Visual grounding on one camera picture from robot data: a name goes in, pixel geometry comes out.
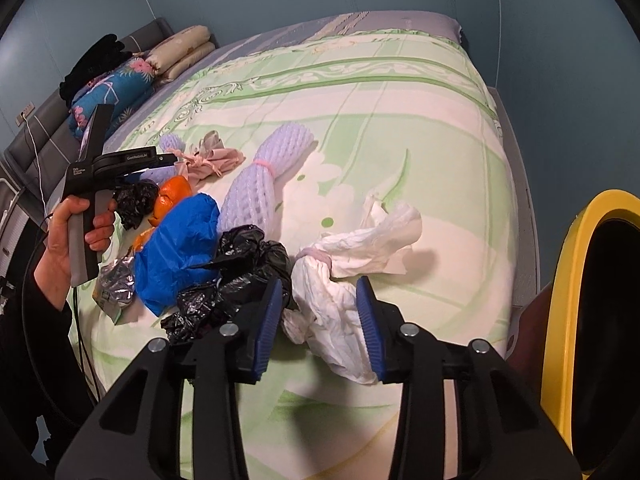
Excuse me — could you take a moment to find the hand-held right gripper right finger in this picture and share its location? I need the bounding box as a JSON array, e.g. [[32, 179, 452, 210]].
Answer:
[[354, 276, 583, 480]]

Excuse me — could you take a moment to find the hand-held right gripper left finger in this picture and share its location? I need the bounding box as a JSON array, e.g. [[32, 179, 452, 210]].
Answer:
[[54, 276, 284, 480]]

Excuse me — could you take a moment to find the white plastic bag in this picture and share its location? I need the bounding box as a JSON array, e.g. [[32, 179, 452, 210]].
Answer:
[[281, 247, 382, 386]]

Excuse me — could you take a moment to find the pink knotted cloth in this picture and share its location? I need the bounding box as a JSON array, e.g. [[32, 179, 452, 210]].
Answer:
[[172, 130, 247, 181]]

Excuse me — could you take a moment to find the yellow rimmed waste bin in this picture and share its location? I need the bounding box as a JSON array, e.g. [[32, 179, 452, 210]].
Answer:
[[510, 189, 640, 480]]

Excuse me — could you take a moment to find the person's left forearm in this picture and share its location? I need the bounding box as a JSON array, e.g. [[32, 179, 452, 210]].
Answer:
[[0, 265, 108, 480]]

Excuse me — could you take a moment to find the person's left hand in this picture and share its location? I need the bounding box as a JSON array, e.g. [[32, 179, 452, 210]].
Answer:
[[34, 195, 117, 288]]

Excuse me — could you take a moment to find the small purple foam net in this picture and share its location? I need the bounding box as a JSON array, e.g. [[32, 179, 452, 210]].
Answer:
[[140, 132, 188, 183]]

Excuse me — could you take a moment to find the large orange peel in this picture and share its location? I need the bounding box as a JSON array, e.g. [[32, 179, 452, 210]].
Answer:
[[147, 175, 193, 228]]

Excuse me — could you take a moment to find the small black plastic bag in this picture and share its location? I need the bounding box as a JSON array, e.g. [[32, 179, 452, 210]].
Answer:
[[114, 180, 161, 231]]

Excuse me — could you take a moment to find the grey padded headboard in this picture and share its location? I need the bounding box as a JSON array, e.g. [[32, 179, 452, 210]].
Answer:
[[0, 16, 173, 221]]

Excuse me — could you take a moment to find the large black plastic bag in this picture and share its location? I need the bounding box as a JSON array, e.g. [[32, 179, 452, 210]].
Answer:
[[215, 225, 301, 311]]

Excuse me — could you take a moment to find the crinkled black plastic bag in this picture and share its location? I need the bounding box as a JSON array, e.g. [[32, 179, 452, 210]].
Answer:
[[160, 280, 241, 346]]

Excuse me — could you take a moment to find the white crumpled paper tissue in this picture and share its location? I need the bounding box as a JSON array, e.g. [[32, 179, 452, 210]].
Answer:
[[320, 189, 423, 278]]

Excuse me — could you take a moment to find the small orange peel piece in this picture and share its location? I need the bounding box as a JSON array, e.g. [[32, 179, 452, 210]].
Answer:
[[131, 227, 156, 253]]

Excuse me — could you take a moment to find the blue plastic bag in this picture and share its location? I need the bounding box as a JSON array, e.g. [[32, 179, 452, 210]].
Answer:
[[134, 192, 223, 317]]

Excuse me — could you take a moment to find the large purple foam net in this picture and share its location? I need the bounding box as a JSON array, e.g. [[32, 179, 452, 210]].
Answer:
[[219, 121, 317, 235]]

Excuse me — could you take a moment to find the black garment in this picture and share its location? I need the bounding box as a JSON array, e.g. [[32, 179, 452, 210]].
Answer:
[[59, 34, 133, 108]]

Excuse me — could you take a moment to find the silver foil wrapper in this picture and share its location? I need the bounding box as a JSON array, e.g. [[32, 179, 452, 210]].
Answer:
[[96, 255, 138, 318]]

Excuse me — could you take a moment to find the green patterned blanket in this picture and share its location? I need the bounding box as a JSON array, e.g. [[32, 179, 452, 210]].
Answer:
[[97, 35, 521, 480]]

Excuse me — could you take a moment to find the grey striped bed sheet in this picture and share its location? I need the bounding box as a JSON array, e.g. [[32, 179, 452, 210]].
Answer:
[[107, 12, 463, 126]]

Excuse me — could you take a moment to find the white charging cable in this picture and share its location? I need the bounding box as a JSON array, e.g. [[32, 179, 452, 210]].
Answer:
[[20, 119, 51, 211]]

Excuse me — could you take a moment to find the thin white wall cable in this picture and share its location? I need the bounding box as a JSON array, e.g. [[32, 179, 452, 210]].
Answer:
[[491, 0, 502, 87]]

